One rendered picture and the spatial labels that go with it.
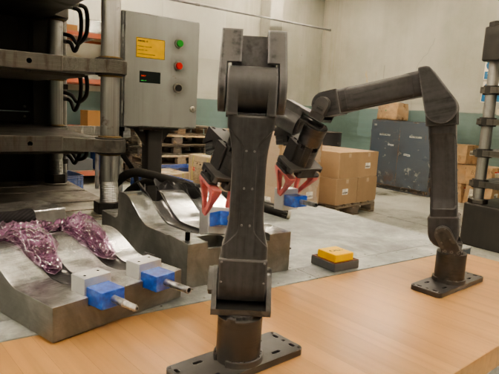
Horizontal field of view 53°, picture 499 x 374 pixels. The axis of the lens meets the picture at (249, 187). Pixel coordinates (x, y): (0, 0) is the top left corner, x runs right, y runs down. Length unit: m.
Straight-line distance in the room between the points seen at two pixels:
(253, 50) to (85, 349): 0.50
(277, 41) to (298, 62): 9.28
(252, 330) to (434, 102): 0.63
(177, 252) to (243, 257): 0.36
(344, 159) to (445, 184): 4.59
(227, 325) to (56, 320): 0.26
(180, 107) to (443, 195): 1.10
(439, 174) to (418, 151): 6.91
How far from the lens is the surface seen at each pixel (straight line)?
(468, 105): 8.23
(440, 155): 1.13
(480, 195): 5.15
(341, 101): 1.15
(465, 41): 8.41
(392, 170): 8.33
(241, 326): 0.69
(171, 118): 1.89
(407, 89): 1.13
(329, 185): 5.73
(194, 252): 0.99
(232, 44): 0.70
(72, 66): 1.69
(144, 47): 1.86
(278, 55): 0.69
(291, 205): 1.24
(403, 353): 0.84
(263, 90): 0.66
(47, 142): 1.69
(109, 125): 1.67
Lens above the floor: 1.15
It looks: 9 degrees down
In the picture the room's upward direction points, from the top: 3 degrees clockwise
